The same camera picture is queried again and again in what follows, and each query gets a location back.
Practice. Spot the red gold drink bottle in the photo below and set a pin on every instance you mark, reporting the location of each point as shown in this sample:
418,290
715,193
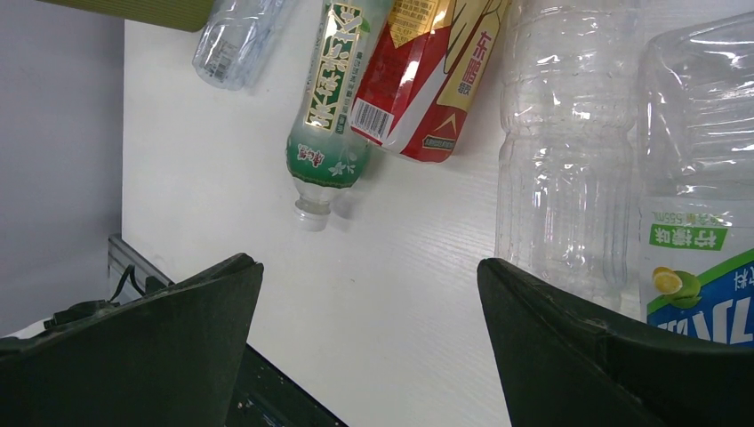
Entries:
423,75

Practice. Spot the large clear plastic bottle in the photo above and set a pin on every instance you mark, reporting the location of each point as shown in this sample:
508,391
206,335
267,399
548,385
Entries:
567,107

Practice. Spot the aluminium frame rail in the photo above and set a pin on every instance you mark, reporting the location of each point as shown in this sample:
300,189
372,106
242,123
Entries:
130,275

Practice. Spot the small clear water bottle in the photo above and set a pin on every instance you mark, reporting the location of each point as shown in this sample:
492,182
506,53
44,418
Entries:
237,40

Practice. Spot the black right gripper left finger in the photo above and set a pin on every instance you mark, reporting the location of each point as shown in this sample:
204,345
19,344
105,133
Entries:
169,358

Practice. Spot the green plastic mesh bin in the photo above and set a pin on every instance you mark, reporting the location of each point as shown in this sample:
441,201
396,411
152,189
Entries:
184,15

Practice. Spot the green label tea bottle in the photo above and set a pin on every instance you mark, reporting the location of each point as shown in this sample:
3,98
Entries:
323,155

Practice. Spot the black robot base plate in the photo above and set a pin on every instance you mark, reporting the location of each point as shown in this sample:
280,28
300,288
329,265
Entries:
265,396

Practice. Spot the blue green lemon drink bottle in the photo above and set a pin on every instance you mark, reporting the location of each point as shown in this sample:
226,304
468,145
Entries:
695,166

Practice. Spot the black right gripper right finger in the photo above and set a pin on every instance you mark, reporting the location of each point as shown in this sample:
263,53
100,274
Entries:
565,361

